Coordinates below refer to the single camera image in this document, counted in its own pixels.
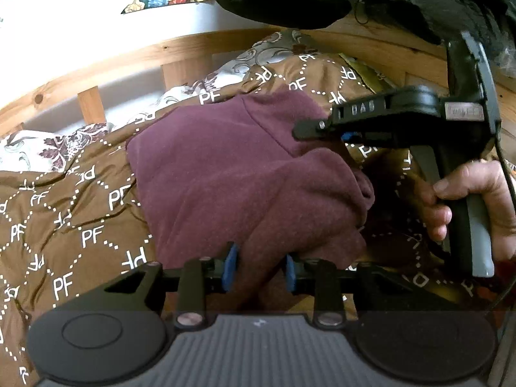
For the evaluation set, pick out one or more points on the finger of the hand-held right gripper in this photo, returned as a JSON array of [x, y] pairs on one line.
[[354, 119]]

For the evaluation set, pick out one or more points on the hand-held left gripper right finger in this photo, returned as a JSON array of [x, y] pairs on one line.
[[289, 275]]

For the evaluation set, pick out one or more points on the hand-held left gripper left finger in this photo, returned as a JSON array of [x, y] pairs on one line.
[[230, 268]]

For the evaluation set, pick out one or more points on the maroon sweatshirt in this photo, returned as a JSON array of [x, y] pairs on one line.
[[225, 177]]

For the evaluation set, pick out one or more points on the person's right hand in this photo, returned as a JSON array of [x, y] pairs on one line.
[[496, 201]]

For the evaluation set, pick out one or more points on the olive patterned cloth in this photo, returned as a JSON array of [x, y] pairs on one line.
[[369, 74]]

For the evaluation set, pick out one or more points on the grey floral pillow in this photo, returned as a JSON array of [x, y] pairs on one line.
[[274, 50]]

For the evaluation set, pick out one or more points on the brown printed blanket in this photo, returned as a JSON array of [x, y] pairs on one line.
[[60, 225]]

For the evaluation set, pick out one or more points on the white floral bed sheet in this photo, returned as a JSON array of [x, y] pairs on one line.
[[44, 147]]

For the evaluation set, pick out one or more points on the wooden bed frame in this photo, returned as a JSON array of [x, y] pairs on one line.
[[133, 54]]

